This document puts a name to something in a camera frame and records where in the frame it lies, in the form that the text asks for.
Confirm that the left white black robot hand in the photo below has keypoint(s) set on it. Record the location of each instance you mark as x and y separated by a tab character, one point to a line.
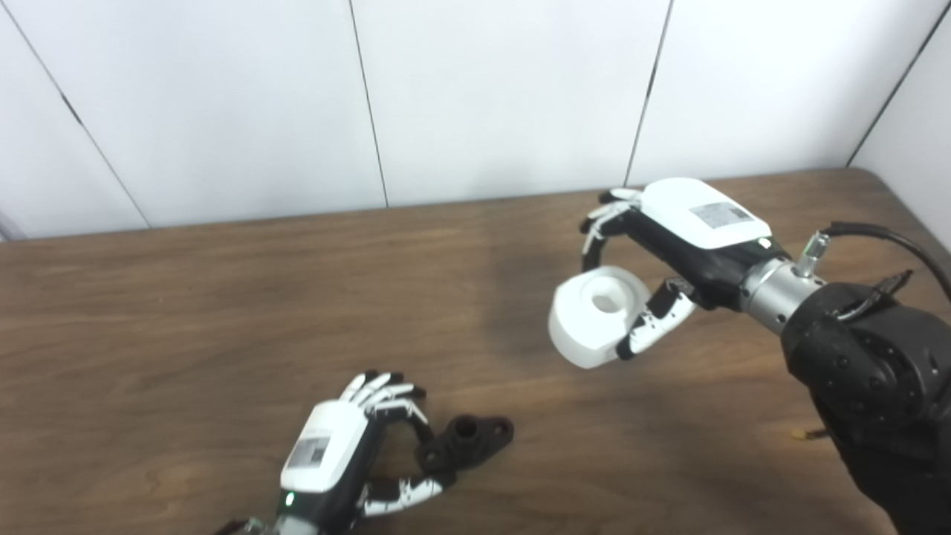
327	446

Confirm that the black flanged holder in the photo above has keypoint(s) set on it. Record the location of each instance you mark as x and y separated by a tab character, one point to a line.
475	442

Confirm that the round white piece with holes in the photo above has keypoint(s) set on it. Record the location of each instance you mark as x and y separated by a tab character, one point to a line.
579	327

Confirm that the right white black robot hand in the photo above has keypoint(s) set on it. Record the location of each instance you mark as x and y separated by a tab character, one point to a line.
691	215

